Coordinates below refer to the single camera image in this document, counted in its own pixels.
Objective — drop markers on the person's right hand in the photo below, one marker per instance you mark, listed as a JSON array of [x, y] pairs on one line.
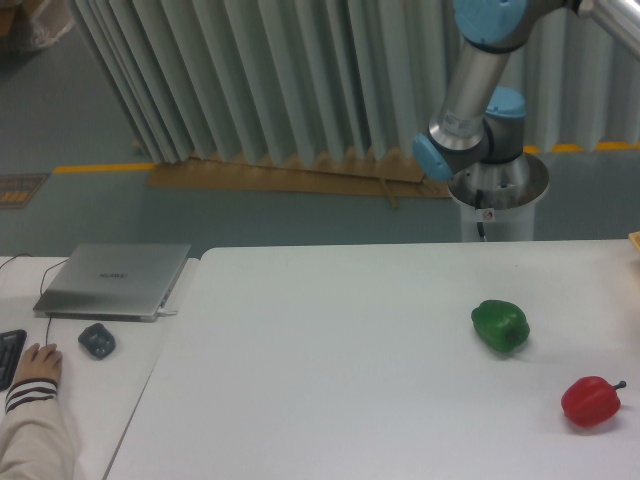
[[39, 363]]

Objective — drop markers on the red bell pepper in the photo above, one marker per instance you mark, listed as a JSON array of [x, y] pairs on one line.
[[591, 401]]

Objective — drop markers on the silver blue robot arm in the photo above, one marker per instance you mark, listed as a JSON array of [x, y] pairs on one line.
[[475, 142]]

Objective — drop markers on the green bell pepper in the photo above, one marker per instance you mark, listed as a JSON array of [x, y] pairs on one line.
[[501, 325]]

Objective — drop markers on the black round controller device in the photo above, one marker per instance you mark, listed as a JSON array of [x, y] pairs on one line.
[[98, 341]]

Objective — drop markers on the black keyboard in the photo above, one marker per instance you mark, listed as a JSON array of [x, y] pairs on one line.
[[11, 348]]

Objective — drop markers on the cream sleeved forearm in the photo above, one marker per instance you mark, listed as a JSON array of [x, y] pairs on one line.
[[35, 443]]

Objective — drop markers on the grey pleated curtain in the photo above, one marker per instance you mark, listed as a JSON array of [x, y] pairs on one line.
[[277, 79]]

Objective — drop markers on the silver closed laptop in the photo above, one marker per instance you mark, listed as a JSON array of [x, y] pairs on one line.
[[108, 280]]

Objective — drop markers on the brown cardboard sheet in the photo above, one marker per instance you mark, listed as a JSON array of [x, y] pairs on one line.
[[393, 177]]

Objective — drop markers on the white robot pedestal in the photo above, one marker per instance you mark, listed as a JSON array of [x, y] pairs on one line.
[[505, 214]]

